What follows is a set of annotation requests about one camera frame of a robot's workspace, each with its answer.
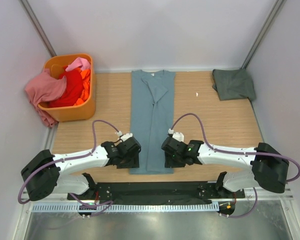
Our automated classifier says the light blue t shirt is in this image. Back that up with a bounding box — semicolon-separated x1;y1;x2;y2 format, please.
129;70;176;175

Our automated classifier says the grey t shirt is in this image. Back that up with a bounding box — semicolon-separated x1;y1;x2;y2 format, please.
212;68;257;101

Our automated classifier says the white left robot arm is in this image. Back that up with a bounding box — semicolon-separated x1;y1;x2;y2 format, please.
21;133;141;202

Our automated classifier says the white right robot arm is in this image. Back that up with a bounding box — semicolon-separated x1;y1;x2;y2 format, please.
161;136;289;198

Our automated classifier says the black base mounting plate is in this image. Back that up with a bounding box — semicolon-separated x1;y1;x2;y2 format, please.
76;181;245;206

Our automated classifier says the orange plastic basket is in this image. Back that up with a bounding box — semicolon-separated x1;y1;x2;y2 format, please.
37;53;96;122

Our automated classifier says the red t shirt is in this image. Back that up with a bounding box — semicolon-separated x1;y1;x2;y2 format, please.
48;68;85;108

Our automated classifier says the orange t shirt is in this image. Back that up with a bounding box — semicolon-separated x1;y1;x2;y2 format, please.
74;69;91;106

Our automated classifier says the light pink t shirt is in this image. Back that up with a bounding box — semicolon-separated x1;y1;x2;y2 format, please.
65;57;91;72

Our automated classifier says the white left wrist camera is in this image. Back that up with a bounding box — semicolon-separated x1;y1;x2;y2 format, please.
116;131;133;142

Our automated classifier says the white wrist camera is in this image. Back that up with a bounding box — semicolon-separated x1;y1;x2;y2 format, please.
116;131;133;142
168;128;185;142

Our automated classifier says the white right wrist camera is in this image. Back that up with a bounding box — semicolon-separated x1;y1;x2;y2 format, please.
168;128;185;142

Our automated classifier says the slotted grey cable duct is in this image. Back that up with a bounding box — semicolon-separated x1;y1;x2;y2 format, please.
31;202;219;214

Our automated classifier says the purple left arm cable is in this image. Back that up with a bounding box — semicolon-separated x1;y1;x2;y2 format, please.
17;119;123;217

